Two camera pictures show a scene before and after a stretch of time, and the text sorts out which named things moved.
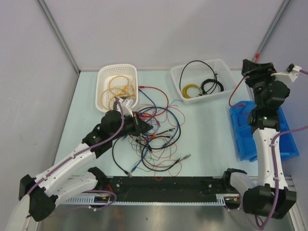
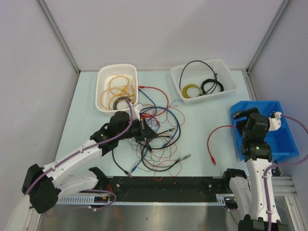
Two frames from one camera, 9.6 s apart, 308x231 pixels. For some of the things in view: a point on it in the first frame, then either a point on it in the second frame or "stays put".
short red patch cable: (257, 57) -> (214, 162)
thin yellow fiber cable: (119, 86) stays put
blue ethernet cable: (155, 108) stays put
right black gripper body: (263, 77) -> (245, 134)
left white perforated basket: (115, 80) stays put
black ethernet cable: (202, 61) stays put
